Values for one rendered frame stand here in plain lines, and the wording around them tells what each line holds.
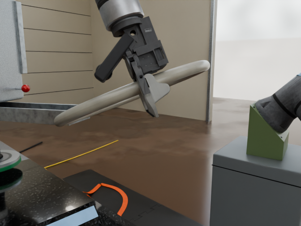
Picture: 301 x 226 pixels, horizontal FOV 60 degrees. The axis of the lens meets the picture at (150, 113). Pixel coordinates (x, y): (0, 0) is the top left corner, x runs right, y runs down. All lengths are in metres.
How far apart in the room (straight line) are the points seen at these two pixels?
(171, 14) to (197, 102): 2.01
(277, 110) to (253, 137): 0.16
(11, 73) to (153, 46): 0.75
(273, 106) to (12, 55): 1.14
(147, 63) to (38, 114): 0.50
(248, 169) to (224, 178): 0.13
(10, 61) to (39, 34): 5.82
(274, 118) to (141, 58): 0.87
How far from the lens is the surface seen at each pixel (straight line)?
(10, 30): 1.21
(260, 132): 1.32
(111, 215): 1.00
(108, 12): 0.58
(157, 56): 0.57
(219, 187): 1.38
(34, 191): 1.06
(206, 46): 5.70
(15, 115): 1.04
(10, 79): 1.19
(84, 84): 7.72
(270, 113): 1.31
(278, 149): 1.33
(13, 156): 1.28
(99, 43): 7.67
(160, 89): 0.55
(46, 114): 0.93
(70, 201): 0.96
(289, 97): 1.31
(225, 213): 1.42
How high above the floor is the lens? 1.30
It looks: 11 degrees down
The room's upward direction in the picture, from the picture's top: straight up
